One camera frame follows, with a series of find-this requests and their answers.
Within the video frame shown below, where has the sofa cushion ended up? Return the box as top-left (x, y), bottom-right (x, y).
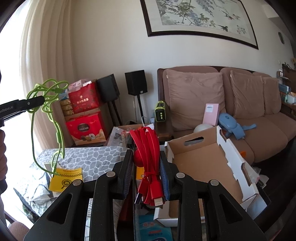
top-left (164, 69), bottom-right (226, 131)
top-left (262, 77), bottom-right (281, 114)
top-left (230, 70), bottom-right (265, 119)

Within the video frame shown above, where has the brown fabric sofa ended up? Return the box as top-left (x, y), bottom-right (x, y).
top-left (157, 66), bottom-right (295, 164)

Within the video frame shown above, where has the orange book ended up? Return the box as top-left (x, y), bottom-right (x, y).
top-left (136, 167), bottom-right (144, 180)

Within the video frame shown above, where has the right black speaker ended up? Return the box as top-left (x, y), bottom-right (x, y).
top-left (125, 70), bottom-right (147, 96)

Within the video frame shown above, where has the red tea gift bag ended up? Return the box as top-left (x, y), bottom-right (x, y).
top-left (68, 82), bottom-right (100, 114)

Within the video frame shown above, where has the left sofa cushion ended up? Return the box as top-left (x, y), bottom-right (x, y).
top-left (164, 69), bottom-right (226, 131)

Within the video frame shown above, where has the red cable bundle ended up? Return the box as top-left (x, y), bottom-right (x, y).
top-left (128, 126), bottom-right (166, 208)

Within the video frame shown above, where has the cardboard box tray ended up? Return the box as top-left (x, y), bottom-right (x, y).
top-left (164, 126), bottom-right (267, 219)

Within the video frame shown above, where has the yellow paper envelope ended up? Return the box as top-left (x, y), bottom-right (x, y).
top-left (49, 168), bottom-right (83, 192)

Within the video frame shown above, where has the pink booklet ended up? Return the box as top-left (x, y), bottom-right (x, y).
top-left (202, 103), bottom-right (219, 126)

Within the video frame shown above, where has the red chocolate gift box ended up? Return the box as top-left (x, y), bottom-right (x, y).
top-left (66, 111), bottom-right (107, 146)

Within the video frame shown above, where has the person left hand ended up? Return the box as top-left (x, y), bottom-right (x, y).
top-left (0, 130), bottom-right (8, 194)

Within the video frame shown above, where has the left black speaker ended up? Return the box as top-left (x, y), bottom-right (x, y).
top-left (96, 74), bottom-right (120, 103)

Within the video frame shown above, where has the white dome lamp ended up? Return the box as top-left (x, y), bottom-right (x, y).
top-left (193, 123), bottom-right (213, 133)

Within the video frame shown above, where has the middle sofa cushion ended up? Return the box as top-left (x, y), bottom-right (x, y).
top-left (230, 70), bottom-right (265, 119)

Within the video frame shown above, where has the framed bird painting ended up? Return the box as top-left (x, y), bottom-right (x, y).
top-left (140, 0), bottom-right (258, 49)

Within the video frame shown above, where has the green portable speaker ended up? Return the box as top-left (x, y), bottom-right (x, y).
top-left (154, 101), bottom-right (166, 122)

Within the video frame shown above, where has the black speaker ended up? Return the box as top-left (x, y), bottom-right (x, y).
top-left (125, 70), bottom-right (147, 96)
top-left (96, 74), bottom-right (120, 103)

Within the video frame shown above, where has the right sofa cushion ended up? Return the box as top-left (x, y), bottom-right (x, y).
top-left (262, 77), bottom-right (281, 114)

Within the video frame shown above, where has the grey patterned fleece blanket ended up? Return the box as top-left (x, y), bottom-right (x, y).
top-left (21, 146), bottom-right (128, 204)

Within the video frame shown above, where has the green braided usb cable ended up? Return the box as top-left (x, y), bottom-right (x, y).
top-left (26, 78), bottom-right (70, 177)

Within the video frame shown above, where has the round wall clock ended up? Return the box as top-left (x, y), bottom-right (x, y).
top-left (278, 32), bottom-right (285, 44)

